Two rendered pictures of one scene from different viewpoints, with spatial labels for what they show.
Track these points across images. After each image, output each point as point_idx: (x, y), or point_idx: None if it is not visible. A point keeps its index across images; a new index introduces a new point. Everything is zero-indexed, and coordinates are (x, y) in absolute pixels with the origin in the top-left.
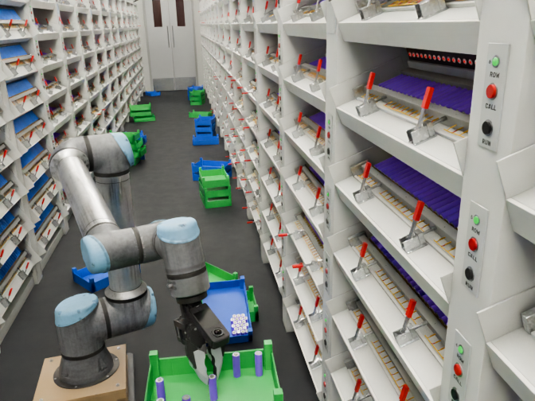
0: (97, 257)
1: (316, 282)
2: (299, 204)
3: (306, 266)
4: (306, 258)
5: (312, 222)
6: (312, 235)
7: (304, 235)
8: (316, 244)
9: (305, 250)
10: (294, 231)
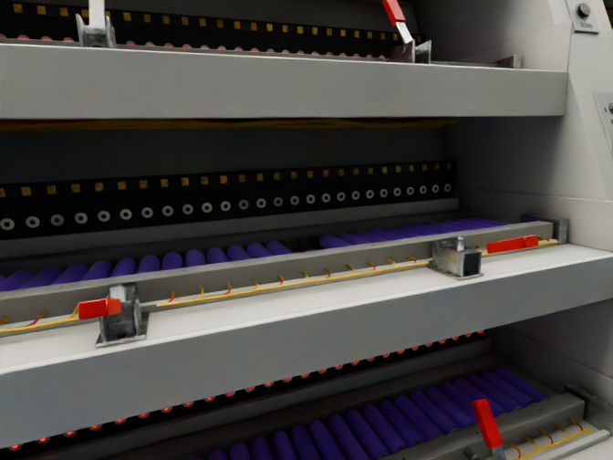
0: None
1: (541, 266)
2: (212, 96)
3: (365, 352)
4: (370, 295)
5: (457, 73)
6: (232, 262)
7: (174, 296)
8: (326, 251)
9: (296, 302)
10: (119, 287)
